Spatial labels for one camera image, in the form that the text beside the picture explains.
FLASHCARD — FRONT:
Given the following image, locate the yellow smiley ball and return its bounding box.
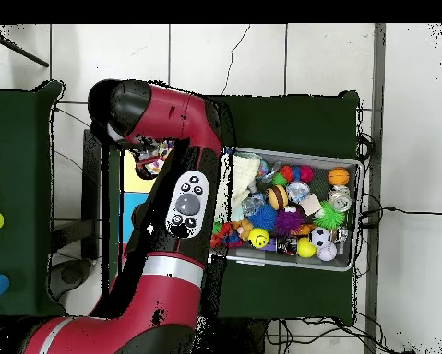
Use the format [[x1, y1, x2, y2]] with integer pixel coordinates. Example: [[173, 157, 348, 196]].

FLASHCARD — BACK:
[[247, 227, 270, 249]]

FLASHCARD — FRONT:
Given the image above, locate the dark green side table cloth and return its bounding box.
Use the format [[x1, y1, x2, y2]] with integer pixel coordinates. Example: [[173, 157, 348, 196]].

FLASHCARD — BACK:
[[0, 80, 68, 319]]

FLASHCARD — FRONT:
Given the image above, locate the grey round floor base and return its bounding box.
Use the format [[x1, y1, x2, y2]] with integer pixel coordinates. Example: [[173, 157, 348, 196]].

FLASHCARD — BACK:
[[50, 257, 93, 301]]

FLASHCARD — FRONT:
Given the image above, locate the wooden box with three holes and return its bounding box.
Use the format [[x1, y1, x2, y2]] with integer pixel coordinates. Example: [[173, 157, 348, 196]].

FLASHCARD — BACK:
[[116, 148, 159, 259]]

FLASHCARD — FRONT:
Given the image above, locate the black and white soccer ball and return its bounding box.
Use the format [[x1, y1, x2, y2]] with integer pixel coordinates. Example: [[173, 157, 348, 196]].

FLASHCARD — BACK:
[[308, 226, 332, 249]]

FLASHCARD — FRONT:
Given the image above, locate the shallow silver mesh bin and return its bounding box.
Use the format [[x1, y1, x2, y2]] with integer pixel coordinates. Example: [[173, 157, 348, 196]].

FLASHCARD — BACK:
[[209, 146, 364, 273]]

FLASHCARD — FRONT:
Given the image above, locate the large blue spiky ball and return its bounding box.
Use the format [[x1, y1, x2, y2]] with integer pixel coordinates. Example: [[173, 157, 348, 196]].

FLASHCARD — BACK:
[[247, 203, 278, 232]]

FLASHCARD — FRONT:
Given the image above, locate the silver can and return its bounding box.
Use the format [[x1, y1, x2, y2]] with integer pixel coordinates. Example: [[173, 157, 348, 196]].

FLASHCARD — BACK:
[[327, 185, 353, 213]]

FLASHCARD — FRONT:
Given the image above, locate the orange ball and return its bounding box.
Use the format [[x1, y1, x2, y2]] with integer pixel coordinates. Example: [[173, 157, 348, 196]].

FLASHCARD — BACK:
[[327, 166, 351, 186]]

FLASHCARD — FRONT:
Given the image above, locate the black tripod leg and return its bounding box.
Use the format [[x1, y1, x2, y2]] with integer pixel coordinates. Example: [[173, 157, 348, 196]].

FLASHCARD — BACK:
[[0, 30, 50, 68]]

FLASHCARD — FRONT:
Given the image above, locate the purple spiky monster toy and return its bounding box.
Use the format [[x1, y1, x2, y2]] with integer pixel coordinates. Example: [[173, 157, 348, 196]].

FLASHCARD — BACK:
[[273, 207, 305, 237]]

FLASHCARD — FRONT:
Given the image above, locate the green spiky ball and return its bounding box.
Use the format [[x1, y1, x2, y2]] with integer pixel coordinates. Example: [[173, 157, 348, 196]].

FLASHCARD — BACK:
[[312, 200, 347, 230]]

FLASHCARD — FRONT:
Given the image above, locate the black cable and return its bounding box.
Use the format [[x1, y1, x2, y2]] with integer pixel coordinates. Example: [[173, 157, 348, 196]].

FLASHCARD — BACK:
[[356, 206, 442, 228]]

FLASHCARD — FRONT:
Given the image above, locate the cream yellow cloth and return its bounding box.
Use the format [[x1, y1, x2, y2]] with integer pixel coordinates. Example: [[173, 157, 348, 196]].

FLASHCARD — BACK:
[[229, 153, 262, 213]]

